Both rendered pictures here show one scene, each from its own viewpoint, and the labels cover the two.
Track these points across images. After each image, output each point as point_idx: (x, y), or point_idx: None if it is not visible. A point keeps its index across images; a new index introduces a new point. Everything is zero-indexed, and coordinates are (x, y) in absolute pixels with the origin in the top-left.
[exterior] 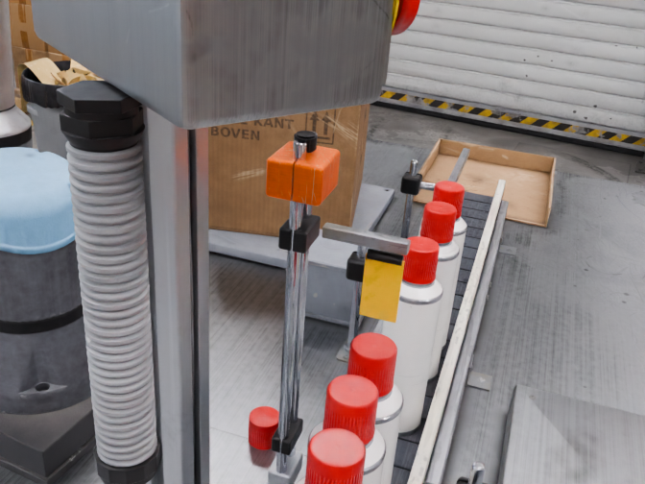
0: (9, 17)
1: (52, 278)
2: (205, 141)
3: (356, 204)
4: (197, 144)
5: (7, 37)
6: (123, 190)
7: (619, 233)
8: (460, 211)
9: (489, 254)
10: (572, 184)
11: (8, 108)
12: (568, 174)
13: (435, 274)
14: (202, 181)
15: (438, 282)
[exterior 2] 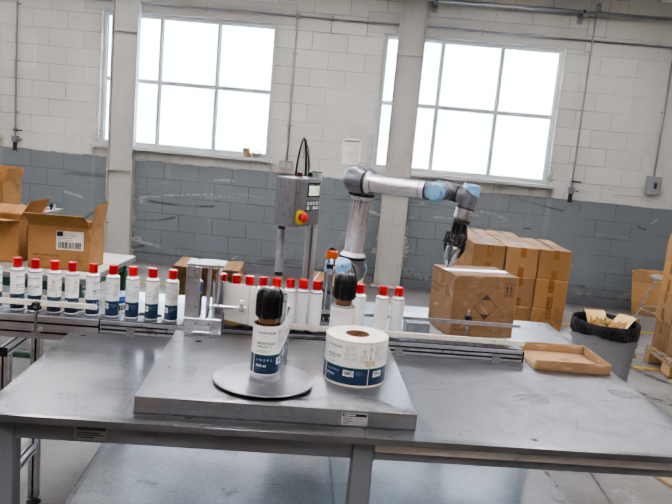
0: (361, 233)
1: (330, 281)
2: (315, 242)
3: (481, 336)
4: (312, 241)
5: (359, 237)
6: (279, 233)
7: (556, 382)
8: (398, 294)
9: (464, 346)
10: (604, 378)
11: (355, 252)
12: (619, 378)
13: (359, 291)
14: (313, 248)
15: (362, 295)
